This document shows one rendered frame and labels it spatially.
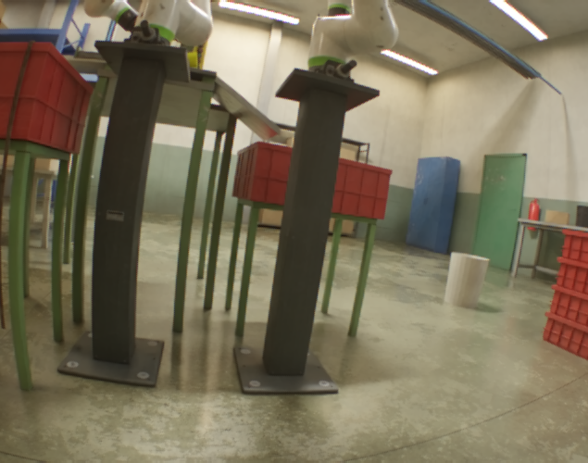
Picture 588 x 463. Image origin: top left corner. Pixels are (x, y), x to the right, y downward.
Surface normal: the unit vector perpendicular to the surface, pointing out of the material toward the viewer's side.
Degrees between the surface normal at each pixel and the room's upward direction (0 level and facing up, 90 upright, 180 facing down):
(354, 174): 90
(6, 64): 90
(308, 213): 90
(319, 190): 90
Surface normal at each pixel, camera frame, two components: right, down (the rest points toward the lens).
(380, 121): 0.33, 0.13
